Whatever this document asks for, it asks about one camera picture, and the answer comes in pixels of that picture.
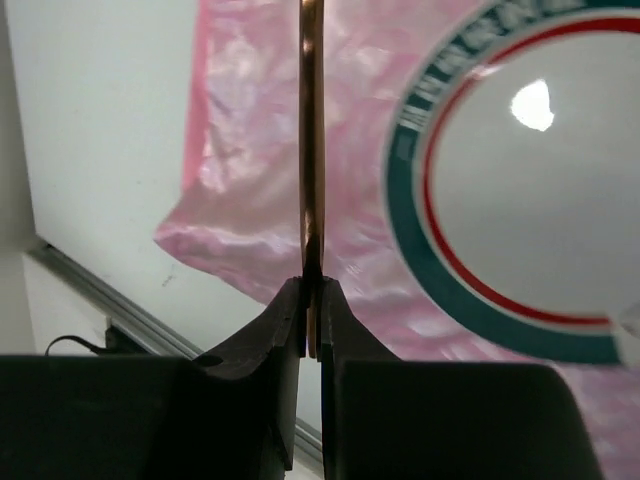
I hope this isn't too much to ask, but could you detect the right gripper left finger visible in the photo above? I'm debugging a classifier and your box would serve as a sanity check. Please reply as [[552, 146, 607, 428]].
[[1, 278, 303, 479]]

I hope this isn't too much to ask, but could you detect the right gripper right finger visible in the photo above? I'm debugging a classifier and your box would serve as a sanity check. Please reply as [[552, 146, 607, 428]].
[[318, 279, 603, 479]]

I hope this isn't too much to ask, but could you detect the pink satin rose cloth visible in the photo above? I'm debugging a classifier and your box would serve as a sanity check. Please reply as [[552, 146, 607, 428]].
[[155, 1, 639, 479]]

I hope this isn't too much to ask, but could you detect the white plate with coloured rim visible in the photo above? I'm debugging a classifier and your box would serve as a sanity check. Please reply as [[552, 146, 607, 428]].
[[385, 1, 639, 366]]

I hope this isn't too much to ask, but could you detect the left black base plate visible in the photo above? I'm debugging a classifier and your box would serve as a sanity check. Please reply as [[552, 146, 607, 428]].
[[44, 324, 151, 357]]

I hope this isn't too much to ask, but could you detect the front aluminium rail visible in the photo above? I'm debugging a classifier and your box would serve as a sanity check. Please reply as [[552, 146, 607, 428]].
[[28, 243, 322, 461]]

